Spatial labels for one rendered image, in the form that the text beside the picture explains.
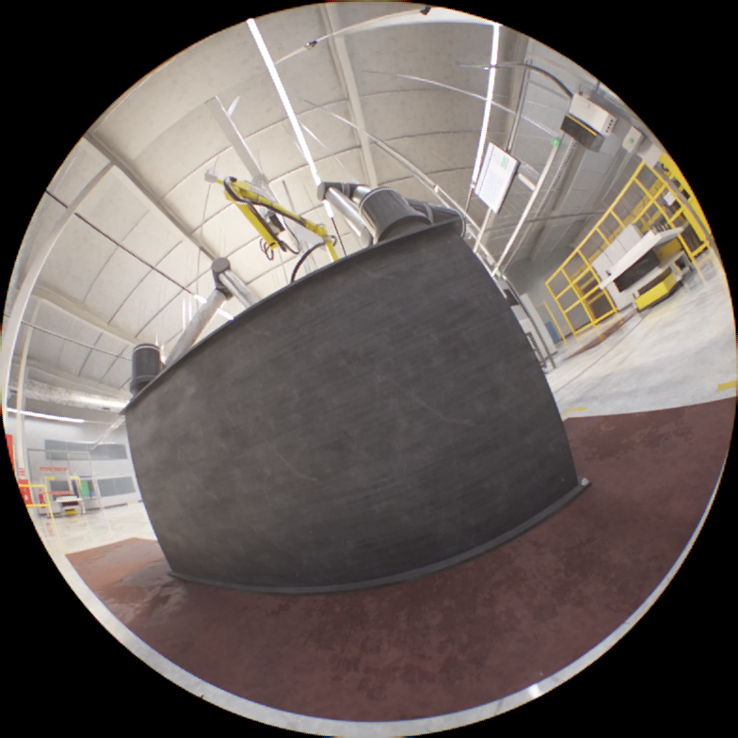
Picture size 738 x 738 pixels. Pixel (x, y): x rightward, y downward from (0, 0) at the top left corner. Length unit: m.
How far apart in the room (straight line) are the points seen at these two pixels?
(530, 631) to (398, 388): 0.60
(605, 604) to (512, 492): 0.39
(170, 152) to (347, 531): 10.62
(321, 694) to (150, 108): 10.76
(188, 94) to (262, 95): 2.51
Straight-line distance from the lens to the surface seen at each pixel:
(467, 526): 0.66
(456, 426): 0.57
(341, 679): 0.56
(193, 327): 1.80
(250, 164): 3.01
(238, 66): 9.94
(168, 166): 10.64
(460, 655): 0.51
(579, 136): 2.24
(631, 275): 4.73
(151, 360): 1.49
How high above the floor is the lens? 0.44
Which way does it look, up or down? 13 degrees up
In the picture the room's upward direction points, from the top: 23 degrees counter-clockwise
